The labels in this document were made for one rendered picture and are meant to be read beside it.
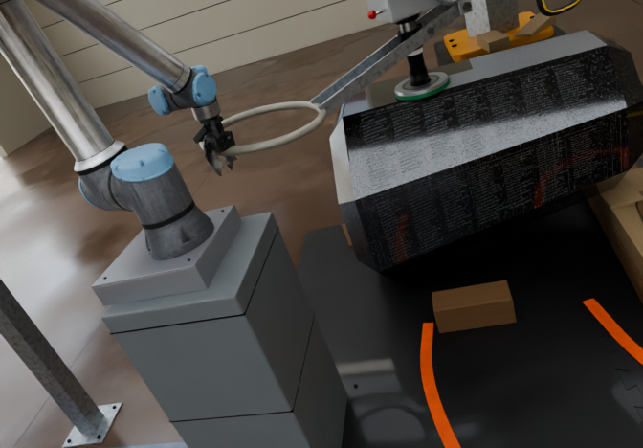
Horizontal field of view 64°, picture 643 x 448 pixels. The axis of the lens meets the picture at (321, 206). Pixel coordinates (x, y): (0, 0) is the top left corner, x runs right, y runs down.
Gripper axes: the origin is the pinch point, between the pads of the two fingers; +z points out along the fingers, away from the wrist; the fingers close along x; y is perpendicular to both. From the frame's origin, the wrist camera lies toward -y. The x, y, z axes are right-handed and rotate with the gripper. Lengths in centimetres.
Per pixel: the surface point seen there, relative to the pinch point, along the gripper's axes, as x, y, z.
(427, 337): 33, 50, 85
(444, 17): 85, 43, -27
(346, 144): 47, 16, 10
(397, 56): 67, 32, -19
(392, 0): 64, 36, -39
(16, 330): -75, -55, 38
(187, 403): -56, 32, 44
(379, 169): 46, 31, 19
